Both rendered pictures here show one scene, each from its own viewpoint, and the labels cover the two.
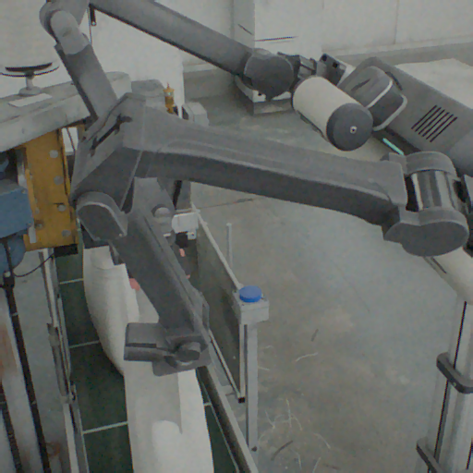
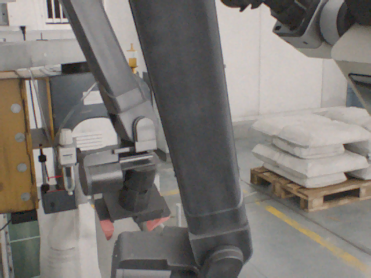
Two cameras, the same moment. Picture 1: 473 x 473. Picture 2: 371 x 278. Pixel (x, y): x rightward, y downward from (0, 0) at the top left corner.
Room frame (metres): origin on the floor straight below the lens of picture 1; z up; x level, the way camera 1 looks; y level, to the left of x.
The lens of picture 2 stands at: (0.44, 0.15, 1.44)
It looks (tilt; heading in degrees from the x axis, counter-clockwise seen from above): 14 degrees down; 355
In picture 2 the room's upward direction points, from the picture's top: 2 degrees counter-clockwise
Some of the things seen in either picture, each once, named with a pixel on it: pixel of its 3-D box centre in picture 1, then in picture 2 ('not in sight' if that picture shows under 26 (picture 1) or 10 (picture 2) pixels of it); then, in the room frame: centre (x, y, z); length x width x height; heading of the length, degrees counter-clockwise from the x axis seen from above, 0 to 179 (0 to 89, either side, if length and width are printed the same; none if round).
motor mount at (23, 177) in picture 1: (18, 185); not in sight; (1.42, 0.49, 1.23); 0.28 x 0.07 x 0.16; 17
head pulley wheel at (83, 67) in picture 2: not in sight; (79, 66); (1.62, 0.29, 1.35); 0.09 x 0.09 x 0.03
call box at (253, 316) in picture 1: (249, 305); not in sight; (1.53, -0.03, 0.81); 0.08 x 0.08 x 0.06; 17
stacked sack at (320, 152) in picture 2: not in sight; (302, 142); (4.16, -1.25, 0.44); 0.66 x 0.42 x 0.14; 11
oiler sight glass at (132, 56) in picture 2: (168, 97); (132, 58); (1.60, 0.16, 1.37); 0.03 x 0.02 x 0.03; 17
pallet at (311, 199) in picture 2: not in sight; (331, 177); (4.26, -1.57, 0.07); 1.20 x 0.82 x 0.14; 109
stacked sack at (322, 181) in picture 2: not in sight; (302, 169); (4.14, -1.24, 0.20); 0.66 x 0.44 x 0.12; 17
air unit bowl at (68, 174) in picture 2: not in sight; (68, 177); (1.49, 0.32, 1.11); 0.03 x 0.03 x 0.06
